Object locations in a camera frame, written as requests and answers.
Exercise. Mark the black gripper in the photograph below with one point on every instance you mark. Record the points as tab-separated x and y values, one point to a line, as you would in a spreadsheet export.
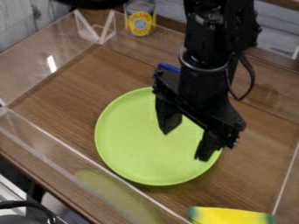
198	95

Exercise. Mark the yellow green banana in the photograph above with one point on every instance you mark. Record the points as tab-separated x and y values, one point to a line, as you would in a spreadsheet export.
217	215

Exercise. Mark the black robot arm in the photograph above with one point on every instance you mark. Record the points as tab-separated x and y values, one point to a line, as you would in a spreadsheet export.
222	29

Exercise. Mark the green round plate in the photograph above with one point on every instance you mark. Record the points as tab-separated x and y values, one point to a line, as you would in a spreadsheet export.
138	151

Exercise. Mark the blue plastic block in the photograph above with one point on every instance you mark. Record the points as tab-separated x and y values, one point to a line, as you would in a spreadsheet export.
169	67

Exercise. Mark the yellow labelled tin can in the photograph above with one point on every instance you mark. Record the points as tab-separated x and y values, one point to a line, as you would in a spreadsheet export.
141	17

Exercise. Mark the clear acrylic enclosure wall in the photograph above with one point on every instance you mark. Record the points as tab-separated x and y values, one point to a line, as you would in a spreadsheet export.
92	190

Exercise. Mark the clear acrylic triangle bracket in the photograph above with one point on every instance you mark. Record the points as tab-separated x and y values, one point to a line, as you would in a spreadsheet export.
96	33

